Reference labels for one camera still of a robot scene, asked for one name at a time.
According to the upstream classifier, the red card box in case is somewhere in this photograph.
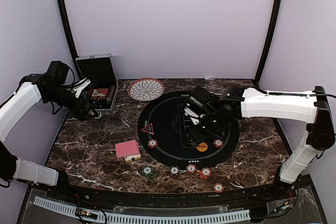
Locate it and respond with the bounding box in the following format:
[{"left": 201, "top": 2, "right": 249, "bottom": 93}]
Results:
[{"left": 91, "top": 89, "right": 109, "bottom": 98}]

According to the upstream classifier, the round black poker mat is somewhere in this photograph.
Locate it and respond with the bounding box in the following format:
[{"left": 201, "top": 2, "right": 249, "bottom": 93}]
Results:
[{"left": 138, "top": 91, "right": 239, "bottom": 170}]

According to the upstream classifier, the patterned ceramic plate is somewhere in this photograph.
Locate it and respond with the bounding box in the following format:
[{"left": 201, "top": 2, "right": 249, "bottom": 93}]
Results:
[{"left": 128, "top": 78, "right": 165, "bottom": 102}]

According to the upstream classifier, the orange big blind button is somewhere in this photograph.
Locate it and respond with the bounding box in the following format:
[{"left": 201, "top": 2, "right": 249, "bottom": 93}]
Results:
[{"left": 196, "top": 142, "right": 208, "bottom": 152}]

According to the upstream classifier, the red playing card deck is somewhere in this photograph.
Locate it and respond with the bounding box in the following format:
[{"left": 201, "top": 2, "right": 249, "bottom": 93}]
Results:
[{"left": 115, "top": 140, "right": 140, "bottom": 158}]

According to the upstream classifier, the white cable duct strip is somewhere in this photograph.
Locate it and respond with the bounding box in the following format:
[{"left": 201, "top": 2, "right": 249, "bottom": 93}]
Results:
[{"left": 33, "top": 196, "right": 251, "bottom": 223}]

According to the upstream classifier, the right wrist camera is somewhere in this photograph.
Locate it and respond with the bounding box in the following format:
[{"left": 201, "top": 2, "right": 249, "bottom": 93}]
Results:
[{"left": 184, "top": 96, "right": 205, "bottom": 125}]

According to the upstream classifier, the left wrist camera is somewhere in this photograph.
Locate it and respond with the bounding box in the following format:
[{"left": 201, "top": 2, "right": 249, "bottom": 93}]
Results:
[{"left": 70, "top": 78, "right": 91, "bottom": 98}]

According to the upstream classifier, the black red poker chip stack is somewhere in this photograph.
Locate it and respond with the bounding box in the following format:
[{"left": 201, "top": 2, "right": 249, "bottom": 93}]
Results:
[{"left": 170, "top": 166, "right": 180, "bottom": 177}]

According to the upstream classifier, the aluminium poker chip case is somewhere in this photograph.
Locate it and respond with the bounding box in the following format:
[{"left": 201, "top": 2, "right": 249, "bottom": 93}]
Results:
[{"left": 76, "top": 53, "right": 119, "bottom": 114}]

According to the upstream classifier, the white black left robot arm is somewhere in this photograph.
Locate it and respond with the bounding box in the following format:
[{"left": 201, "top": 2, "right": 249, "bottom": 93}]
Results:
[{"left": 1, "top": 61, "right": 99, "bottom": 201}]

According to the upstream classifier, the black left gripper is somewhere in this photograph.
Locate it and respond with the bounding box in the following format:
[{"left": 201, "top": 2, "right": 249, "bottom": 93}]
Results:
[{"left": 45, "top": 85, "right": 98, "bottom": 121}]

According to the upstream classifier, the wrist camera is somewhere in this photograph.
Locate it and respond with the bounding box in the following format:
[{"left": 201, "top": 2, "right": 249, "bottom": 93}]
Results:
[
  {"left": 184, "top": 96, "right": 205, "bottom": 125},
  {"left": 70, "top": 78, "right": 91, "bottom": 98}
]

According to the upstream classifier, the red chip mat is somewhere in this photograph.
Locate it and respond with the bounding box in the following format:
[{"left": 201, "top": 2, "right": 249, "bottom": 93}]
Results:
[
  {"left": 148, "top": 139, "right": 158, "bottom": 148},
  {"left": 213, "top": 139, "right": 224, "bottom": 148}
]

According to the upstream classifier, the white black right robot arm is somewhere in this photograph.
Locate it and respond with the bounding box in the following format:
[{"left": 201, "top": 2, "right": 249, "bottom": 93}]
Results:
[{"left": 183, "top": 86, "right": 335, "bottom": 200}]

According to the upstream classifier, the yellow card box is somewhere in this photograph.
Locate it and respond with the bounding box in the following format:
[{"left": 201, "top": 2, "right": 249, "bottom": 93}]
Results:
[{"left": 124, "top": 154, "right": 141, "bottom": 163}]

